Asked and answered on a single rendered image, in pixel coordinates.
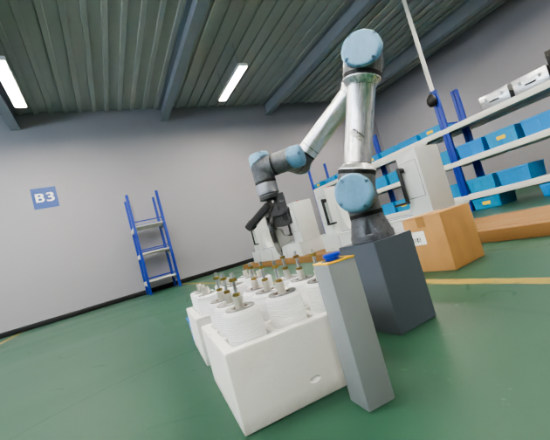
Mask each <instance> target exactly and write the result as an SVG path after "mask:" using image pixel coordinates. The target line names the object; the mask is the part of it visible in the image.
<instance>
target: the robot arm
mask: <svg viewBox="0 0 550 440"><path fill-rule="evenodd" d="M341 58H342V60H343V80H342V83H341V89H340V91H339V92H338V93H337V95H336V96H335V97H334V99H333V101H332V102H331V103H330V105H329V106H328V107H327V109H326V110H325V112H324V113H323V114H322V115H321V116H320V118H319V119H318V121H317V122H316V124H315V125H314V126H313V128H312V129H311V131H310V132H309V134H308V135H307V136H306V138H305V139H304V140H303V141H302V143H301V144H300V145H294V146H290V147H288V148H285V149H283V150H280V151H278V152H276V153H273V154H271V155H269V154H268V152H267V151H259V152H256V153H253V154H252V155H250V157H249V163H250V166H251V172H252V176H253V179H254V182H255V185H256V189H257V192H258V197H260V198H259V199H260V202H267V203H265V204H264V205H263V206H262V207H261V208H260V209H259V211H258V212H257V213H256V214H255V215H254V217H253V218H252V219H251V220H249V221H248V222H247V224H246V225H245V228H246V229H247V230H248V231H252V230H255V229H256V228H257V225H258V223H259V222H260V221H261V220H262V219H263V218H264V217H265V221H266V224H267V227H268V229H269V232H270V235H271V237H272V242H273V243H274V246H275V249H276V251H277V253H278V254H279V255H280V256H283V254H282V252H283V250H282V247H283V246H284V245H286V244H289V243H290V242H291V241H292V237H291V236H287V235H285V234H284V232H283V230H282V229H278V228H277V227H284V226H287V225H288V224H292V217H291V213H290V208H289V207H288V206H287V204H286V201H285V194H284V193H283V192H280V193H279V190H278V185H277V182H276V178H275V175H280V174H283V173H285V172H292V173H294V174H296V175H304V174H306V173H307V172H308V171H309V170H310V168H311V163H312V162H313V160H314V159H315V158H316V156H317V155H318V154H319V152H320V151H321V149H322V148H323V147H325V145H326V144H327V142H328V141H329V140H330V138H331V137H332V136H333V134H334V133H335V131H336V130H337V129H338V127H339V126H340V124H341V123H342V122H343V121H344V120H345V119H346V126H345V143H344V161H343V165H342V166H341V167H340V168H339V169H338V182H337V183H336V186H335V189H334V196H335V200H336V202H337V203H338V204H339V205H340V207H341V208H342V209H344V210H345V211H347V212H348V215H349V218H350V221H351V242H352V244H364V243H368V242H372V241H375V240H379V239H382V238H385V237H390V236H393V235H395V230H394V228H393V227H392V226H391V224H390V223H389V221H388V219H387V218H386V217H385V215H384V213H383V210H382V205H381V202H380V198H379V196H378V193H377V189H376V186H375V178H376V169H375V168H374V167H373V166H372V164H371V163H372V147H373V132H374V117H375V87H376V86H377V85H378V84H379V83H380V82H381V80H382V71H383V68H384V59H383V42H382V40H381V37H380V36H379V34H378V33H377V32H375V31H373V30H370V29H360V30H358V31H354V32H353V33H351V34H350V35H349V36H348V37H347V38H346V40H345V41H344V43H343V45H342V48H341ZM272 201H274V202H273V203H272ZM287 207H288V208H287Z"/></svg>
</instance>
